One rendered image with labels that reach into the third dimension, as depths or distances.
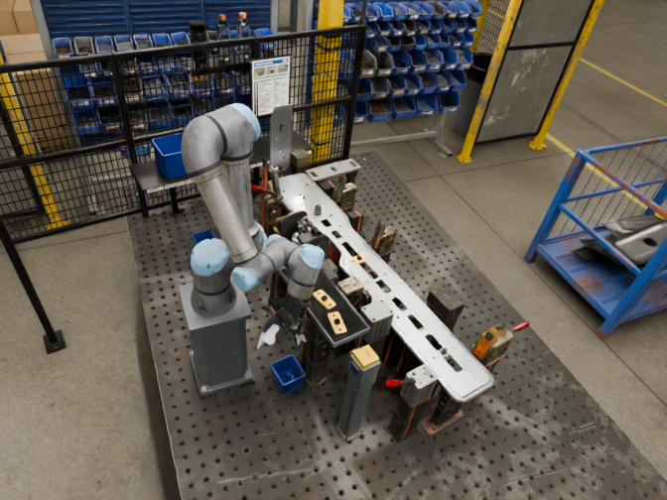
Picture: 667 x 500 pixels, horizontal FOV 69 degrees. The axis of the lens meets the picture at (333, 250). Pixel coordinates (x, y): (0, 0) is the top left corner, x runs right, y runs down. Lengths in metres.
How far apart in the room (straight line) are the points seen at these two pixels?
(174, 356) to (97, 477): 0.82
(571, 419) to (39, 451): 2.37
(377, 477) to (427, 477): 0.17
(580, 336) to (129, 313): 2.84
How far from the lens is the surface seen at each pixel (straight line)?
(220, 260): 1.53
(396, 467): 1.88
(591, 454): 2.18
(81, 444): 2.80
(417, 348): 1.78
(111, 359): 3.03
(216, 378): 1.92
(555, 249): 3.89
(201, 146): 1.32
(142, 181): 2.42
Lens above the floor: 2.38
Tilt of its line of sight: 42 degrees down
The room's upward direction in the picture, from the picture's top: 7 degrees clockwise
